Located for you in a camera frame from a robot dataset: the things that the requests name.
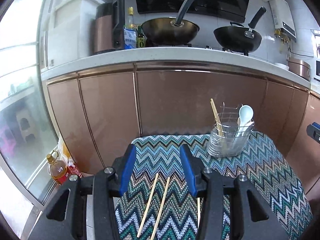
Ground copper base cabinets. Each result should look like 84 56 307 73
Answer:
46 64 320 200

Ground yellow capped oil bottle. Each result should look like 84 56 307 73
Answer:
125 7 137 30

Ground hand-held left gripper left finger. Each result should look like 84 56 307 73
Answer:
45 144 137 240

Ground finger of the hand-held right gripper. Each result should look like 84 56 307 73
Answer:
306 122 320 145

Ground glass sliding door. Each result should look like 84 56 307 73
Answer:
0 0 65 205

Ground dark olive oil bottle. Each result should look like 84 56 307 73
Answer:
137 26 147 48

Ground white plastic stool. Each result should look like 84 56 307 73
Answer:
16 110 37 143

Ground red plastic bag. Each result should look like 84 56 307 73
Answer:
66 161 83 178

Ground black wok lid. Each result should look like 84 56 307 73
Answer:
220 21 260 34

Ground blue white salt bag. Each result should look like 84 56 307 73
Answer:
124 28 138 50

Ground brown electric kettle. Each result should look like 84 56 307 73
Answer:
94 0 125 55

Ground black power cable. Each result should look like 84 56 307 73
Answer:
287 42 314 58

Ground zigzag patterned cloth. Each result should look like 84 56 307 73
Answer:
115 131 313 240

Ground bluish white ceramic spoon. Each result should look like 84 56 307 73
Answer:
239 105 254 133

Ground pink plastic stool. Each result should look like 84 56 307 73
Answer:
0 127 16 156

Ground white kitchen countertop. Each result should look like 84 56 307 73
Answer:
41 45 320 90

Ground brown wok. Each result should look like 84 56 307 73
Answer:
141 0 200 45

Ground black wok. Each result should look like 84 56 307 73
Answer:
213 6 267 53

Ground brown rice cooker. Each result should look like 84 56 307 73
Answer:
287 57 312 80

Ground yellow heater pipes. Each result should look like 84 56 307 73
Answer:
275 29 292 55

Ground large cooking oil bottle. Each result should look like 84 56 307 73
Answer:
46 150 69 185

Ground yellow plastic bag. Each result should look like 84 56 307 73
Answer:
57 135 73 166

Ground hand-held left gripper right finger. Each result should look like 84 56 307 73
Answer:
179 144 276 240

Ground white water heater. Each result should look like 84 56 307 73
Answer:
269 0 297 43

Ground white plastic storage bin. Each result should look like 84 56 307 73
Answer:
45 0 105 70

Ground wire utensil holder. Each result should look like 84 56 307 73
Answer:
207 102 255 158

